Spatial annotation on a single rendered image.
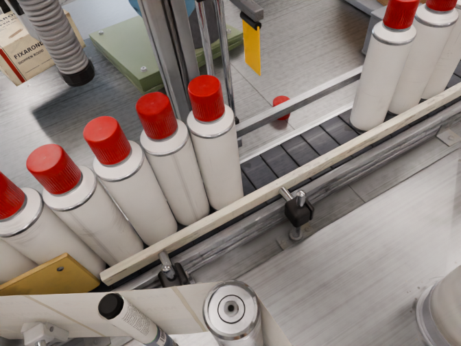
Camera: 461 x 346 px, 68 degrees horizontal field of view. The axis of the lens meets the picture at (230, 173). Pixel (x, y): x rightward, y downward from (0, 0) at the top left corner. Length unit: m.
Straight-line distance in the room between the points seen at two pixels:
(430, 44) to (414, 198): 0.20
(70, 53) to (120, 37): 0.53
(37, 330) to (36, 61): 0.57
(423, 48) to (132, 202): 0.42
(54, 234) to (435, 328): 0.39
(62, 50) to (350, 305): 0.41
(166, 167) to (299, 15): 0.67
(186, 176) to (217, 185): 0.05
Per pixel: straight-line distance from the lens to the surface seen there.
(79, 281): 0.44
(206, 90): 0.33
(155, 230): 0.43
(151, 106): 0.33
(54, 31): 0.37
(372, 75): 0.51
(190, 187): 0.40
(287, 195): 0.45
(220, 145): 0.36
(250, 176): 0.51
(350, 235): 0.47
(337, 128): 0.58
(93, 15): 1.11
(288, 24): 0.92
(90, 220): 0.37
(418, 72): 0.57
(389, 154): 0.60
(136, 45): 0.85
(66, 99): 0.84
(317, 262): 0.45
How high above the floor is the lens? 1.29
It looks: 53 degrees down
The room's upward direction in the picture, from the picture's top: 9 degrees counter-clockwise
